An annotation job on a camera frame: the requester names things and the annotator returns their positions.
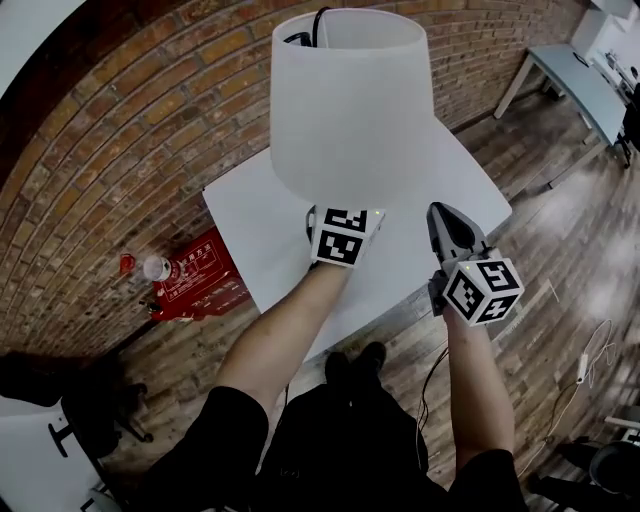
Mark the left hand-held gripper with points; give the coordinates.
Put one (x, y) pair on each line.
(345, 240)

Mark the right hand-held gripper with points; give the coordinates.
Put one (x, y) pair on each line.
(480, 292)

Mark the white table lamp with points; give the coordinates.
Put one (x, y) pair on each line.
(350, 125)

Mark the person's right forearm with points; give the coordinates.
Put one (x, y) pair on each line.
(477, 390)

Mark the person's left forearm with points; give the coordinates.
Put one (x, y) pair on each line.
(285, 340)

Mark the white square table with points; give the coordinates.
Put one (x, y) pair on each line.
(250, 225)

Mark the red fire equipment box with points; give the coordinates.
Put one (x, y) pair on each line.
(205, 280)

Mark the white power strip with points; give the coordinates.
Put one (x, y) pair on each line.
(582, 369)

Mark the clear plastic bottle red cap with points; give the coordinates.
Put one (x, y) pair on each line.
(155, 267)

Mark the grey table white legs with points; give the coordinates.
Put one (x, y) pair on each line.
(575, 85)

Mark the person's black clothing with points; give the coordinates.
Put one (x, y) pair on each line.
(350, 450)

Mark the small black object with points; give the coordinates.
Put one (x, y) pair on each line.
(581, 58)

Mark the black swivel chair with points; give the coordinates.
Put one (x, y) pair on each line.
(85, 405)

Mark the white table black bracket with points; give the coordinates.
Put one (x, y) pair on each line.
(30, 465)

